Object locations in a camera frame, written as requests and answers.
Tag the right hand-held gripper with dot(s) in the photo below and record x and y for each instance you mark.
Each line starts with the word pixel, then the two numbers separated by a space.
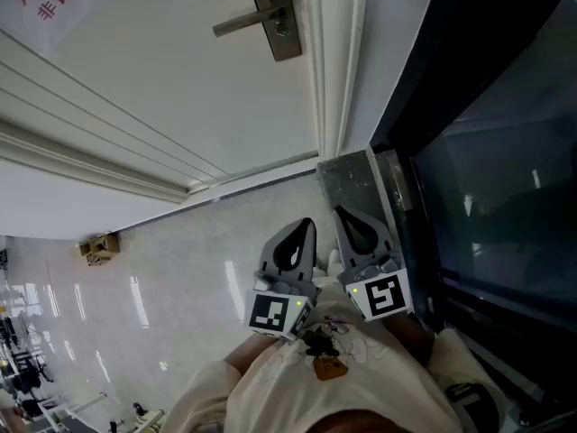
pixel 383 296

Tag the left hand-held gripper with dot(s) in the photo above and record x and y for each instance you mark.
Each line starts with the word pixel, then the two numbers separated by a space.
pixel 270 311

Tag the person's right forearm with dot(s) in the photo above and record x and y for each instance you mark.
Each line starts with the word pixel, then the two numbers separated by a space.
pixel 412 336

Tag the person's left forearm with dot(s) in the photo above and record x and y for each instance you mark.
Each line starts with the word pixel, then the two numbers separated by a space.
pixel 245 354

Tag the white door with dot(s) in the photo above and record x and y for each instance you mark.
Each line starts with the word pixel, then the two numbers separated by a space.
pixel 149 84

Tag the dark marble plinth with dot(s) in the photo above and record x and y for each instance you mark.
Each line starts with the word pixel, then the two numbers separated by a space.
pixel 347 178

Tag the cream cartoon print shirt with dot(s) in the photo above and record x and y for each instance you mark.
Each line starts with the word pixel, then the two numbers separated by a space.
pixel 360 390

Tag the dark glass partition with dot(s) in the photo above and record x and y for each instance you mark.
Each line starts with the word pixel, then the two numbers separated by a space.
pixel 496 151

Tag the brown cardboard box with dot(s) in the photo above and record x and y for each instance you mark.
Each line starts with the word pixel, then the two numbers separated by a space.
pixel 100 246

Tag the white metal rack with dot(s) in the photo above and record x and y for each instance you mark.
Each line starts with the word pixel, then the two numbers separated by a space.
pixel 58 411

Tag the black office chair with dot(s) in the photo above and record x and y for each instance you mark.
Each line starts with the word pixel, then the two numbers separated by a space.
pixel 31 374

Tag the paper sign with red print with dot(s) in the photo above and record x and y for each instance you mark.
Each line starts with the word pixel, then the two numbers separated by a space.
pixel 67 2

